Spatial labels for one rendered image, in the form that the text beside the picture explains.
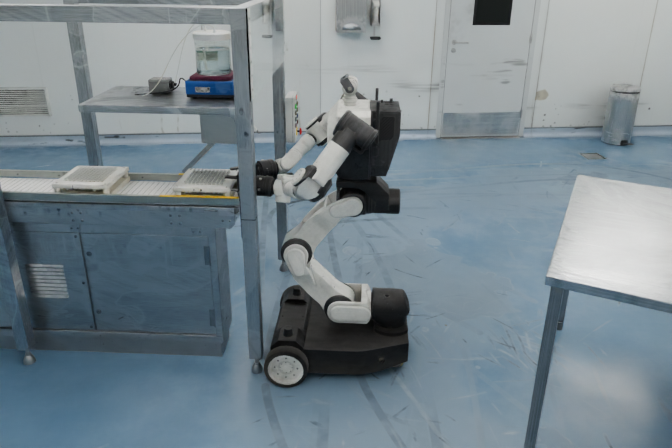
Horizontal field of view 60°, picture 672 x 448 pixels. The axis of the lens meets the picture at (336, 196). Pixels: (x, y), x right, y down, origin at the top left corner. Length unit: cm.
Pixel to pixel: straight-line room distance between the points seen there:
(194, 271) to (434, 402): 122
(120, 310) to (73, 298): 23
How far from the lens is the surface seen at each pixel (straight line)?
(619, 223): 256
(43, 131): 674
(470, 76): 649
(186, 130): 637
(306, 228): 260
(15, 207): 288
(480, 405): 278
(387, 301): 277
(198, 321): 290
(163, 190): 275
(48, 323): 319
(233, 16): 225
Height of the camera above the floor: 180
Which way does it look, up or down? 22 degrees down
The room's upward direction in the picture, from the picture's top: 1 degrees clockwise
